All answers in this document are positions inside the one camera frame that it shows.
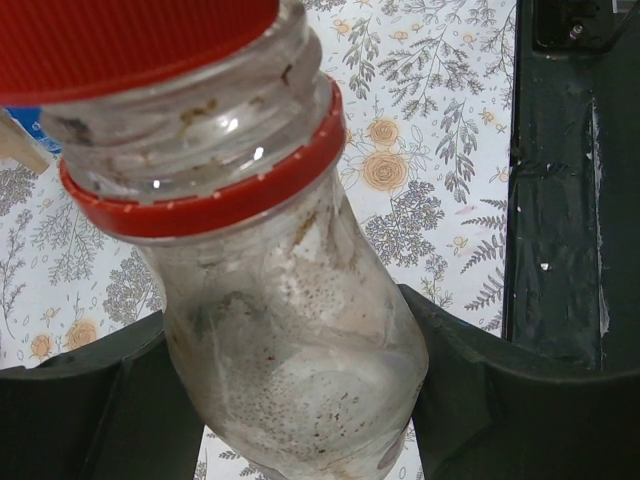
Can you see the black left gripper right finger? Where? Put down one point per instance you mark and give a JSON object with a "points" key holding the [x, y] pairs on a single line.
{"points": [[489, 409]]}

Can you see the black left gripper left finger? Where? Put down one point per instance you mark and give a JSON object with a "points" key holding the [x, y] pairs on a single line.
{"points": [[113, 409]]}

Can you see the clear red-label bottle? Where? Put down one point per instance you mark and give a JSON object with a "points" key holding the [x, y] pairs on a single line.
{"points": [[295, 345]]}

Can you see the blue-label Pocari bottle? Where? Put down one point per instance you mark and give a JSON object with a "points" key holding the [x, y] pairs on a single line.
{"points": [[29, 120]]}

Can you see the red bottle cap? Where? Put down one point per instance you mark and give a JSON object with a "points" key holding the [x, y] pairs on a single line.
{"points": [[58, 51]]}

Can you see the black base bar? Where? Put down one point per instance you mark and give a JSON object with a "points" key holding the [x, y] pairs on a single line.
{"points": [[572, 268]]}

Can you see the wooden shelf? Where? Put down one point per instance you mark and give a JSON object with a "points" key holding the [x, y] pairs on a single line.
{"points": [[18, 145]]}

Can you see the floral table mat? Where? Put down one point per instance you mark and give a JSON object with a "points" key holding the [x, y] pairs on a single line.
{"points": [[426, 91]]}

